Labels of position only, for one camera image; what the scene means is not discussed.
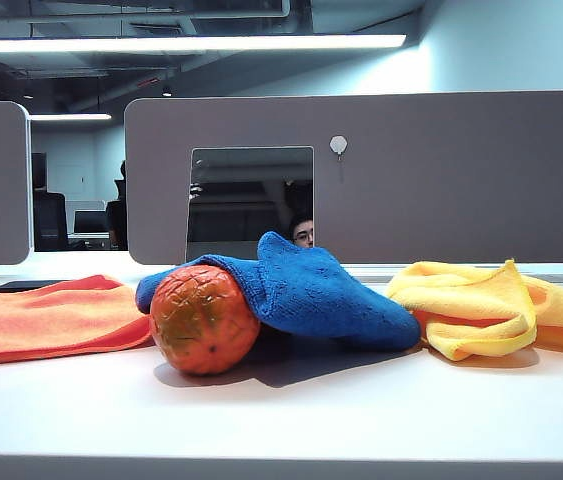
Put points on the orange microfiber rag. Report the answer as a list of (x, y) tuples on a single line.
[(56, 320)]

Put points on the metal standing mirror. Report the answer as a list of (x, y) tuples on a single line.
[(251, 200)]

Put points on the long ceiling light strip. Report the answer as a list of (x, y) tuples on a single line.
[(186, 43)]

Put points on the small ceiling spotlight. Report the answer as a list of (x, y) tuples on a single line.
[(166, 91)]

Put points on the wide brown partition panel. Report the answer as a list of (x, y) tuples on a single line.
[(461, 200)]

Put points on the black computer monitor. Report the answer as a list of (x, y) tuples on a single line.
[(91, 222)]

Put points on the person in dark clothes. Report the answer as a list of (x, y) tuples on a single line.
[(117, 220)]

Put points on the black flat phone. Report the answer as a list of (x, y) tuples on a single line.
[(16, 286)]

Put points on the black office chair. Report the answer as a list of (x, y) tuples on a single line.
[(51, 220)]

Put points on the yellow microfiber rag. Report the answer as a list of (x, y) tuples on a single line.
[(466, 300)]

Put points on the orange toy fruit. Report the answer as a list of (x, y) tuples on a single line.
[(201, 320)]

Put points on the blue microfiber rag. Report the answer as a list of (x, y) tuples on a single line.
[(311, 295)]

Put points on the white wall hook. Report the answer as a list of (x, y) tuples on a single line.
[(338, 144)]

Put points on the short ceiling light strip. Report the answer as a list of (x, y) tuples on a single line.
[(71, 116)]

